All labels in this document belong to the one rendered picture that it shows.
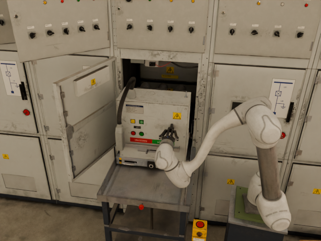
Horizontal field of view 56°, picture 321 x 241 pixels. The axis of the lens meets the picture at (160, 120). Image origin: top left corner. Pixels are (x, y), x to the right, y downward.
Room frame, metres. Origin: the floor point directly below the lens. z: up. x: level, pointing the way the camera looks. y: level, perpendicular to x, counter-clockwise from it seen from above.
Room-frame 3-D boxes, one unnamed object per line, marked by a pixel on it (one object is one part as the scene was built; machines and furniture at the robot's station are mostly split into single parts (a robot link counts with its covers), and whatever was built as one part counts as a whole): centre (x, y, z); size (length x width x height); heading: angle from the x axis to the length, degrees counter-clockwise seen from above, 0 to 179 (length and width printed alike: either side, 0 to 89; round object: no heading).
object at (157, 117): (1.83, 0.06, 1.15); 0.48 x 0.01 x 0.48; 82
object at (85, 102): (1.96, 0.50, 1.21); 0.63 x 0.07 x 0.74; 153
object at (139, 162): (1.85, 0.06, 0.90); 0.54 x 0.05 x 0.06; 82
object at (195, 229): (1.25, -0.24, 0.85); 0.08 x 0.08 x 0.10; 81
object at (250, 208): (1.56, -0.66, 0.80); 0.22 x 0.18 x 0.06; 173
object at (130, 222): (1.83, 0.06, 0.46); 0.64 x 0.58 x 0.66; 171
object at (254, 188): (1.53, -0.67, 0.94); 0.18 x 0.16 x 0.22; 4
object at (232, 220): (1.55, -0.67, 0.74); 0.37 x 0.37 x 0.02; 76
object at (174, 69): (2.77, -0.08, 1.28); 0.58 x 0.02 x 0.19; 81
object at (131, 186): (1.83, 0.06, 0.82); 0.68 x 0.62 x 0.06; 171
